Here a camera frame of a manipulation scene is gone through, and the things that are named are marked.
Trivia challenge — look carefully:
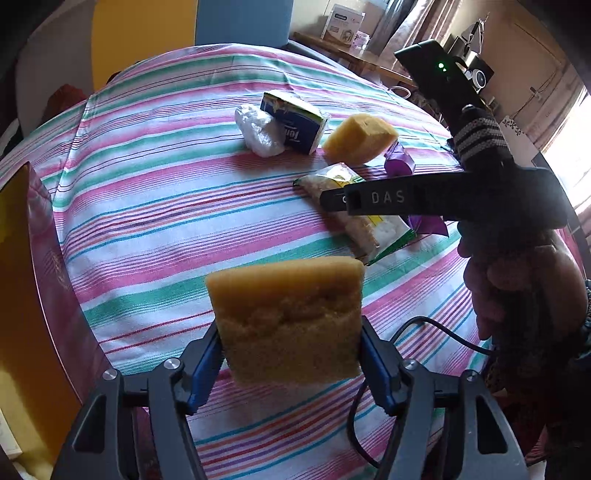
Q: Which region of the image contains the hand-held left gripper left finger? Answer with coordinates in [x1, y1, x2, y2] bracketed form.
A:
[51, 323, 225, 480]

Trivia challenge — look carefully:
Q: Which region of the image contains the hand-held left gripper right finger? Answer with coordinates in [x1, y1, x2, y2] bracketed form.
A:
[362, 316, 529, 480]

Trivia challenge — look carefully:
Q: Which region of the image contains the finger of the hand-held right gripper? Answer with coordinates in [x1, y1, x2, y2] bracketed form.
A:
[318, 184, 368, 216]

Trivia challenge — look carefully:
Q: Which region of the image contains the yellow sponge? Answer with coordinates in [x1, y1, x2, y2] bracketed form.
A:
[322, 114, 399, 166]
[205, 257, 365, 386]

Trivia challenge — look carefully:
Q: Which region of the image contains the blue tissue pack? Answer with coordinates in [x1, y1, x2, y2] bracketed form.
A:
[260, 91, 329, 155]

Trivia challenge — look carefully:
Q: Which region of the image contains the person's right forearm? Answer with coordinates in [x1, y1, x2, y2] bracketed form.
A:
[485, 281, 591, 480]

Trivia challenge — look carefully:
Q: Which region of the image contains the person's right hand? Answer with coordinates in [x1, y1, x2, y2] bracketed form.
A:
[464, 239, 587, 344]

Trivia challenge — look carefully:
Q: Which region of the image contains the rice packet green label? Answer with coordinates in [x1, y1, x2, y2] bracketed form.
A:
[293, 162, 419, 266]

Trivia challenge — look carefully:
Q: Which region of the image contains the purple plastic container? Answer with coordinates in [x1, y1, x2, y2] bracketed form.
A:
[383, 142, 415, 177]

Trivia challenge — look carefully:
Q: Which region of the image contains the purple wrapper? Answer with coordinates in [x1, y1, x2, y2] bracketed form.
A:
[406, 213, 451, 238]

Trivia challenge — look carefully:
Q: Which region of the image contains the clear plastic bag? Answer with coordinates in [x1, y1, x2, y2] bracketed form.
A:
[235, 105, 286, 159]

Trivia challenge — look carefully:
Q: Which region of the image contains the wooden side table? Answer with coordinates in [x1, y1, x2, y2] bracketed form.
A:
[293, 31, 416, 88]

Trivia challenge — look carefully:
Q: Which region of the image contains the striped tablecloth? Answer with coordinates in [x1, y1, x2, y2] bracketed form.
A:
[0, 41, 546, 480]

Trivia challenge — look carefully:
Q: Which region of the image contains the white printed box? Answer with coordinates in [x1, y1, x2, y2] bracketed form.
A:
[321, 4, 365, 44]

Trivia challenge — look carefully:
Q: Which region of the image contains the striped shiny curtain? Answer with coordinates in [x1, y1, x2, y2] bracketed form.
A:
[369, 0, 462, 51]

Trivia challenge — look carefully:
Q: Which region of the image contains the grey yellow blue armchair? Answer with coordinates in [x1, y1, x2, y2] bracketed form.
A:
[14, 0, 352, 125]

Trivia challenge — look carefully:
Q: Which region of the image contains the dark red bag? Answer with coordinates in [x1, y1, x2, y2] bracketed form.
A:
[46, 84, 88, 121]

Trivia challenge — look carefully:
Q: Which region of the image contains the black cable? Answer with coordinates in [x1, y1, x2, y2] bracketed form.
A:
[346, 316, 495, 467]

